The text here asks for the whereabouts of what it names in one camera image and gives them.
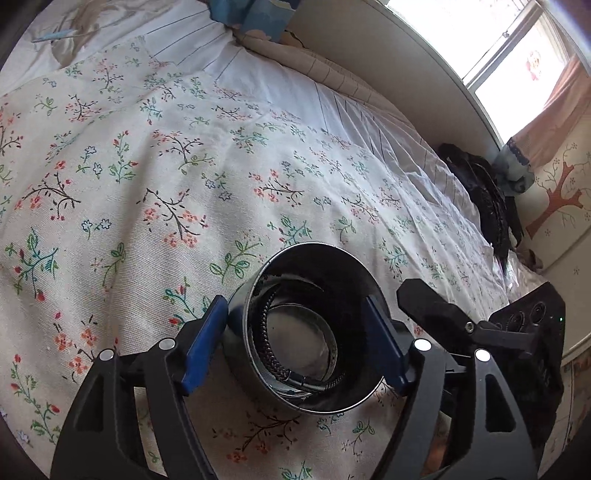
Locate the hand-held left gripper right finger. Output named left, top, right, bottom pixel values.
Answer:
left=365, top=295, right=541, bottom=480

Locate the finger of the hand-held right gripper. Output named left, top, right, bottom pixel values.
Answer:
left=397, top=279, right=541, bottom=360

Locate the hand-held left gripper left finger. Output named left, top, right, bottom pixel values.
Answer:
left=50, top=295, right=229, bottom=480

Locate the black braided bracelet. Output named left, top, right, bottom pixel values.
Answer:
left=256, top=284, right=347, bottom=393

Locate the round metal tin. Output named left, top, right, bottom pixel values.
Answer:
left=224, top=242, right=393, bottom=414

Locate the silver bangle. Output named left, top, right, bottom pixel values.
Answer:
left=267, top=305, right=340, bottom=374

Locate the black garment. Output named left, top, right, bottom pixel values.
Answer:
left=436, top=143, right=525, bottom=259

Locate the floral printed blanket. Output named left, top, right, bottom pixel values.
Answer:
left=0, top=41, right=509, bottom=480

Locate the blue printed curtain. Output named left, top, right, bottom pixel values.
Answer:
left=492, top=136, right=536, bottom=197

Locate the white striped bed sheet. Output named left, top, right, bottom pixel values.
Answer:
left=0, top=0, right=513, bottom=296

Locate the pink curtain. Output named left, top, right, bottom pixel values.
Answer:
left=510, top=53, right=591, bottom=167

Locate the beige quilt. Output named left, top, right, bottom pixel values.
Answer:
left=235, top=32, right=416, bottom=121

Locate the window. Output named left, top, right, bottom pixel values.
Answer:
left=383, top=0, right=573, bottom=144

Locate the blue patterned pillow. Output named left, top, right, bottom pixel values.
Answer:
left=205, top=0, right=296, bottom=44

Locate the blue face mask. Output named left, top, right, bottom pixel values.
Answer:
left=31, top=28, right=77, bottom=43

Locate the tree printed wall hanging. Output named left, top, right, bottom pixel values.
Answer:
left=517, top=124, right=591, bottom=278

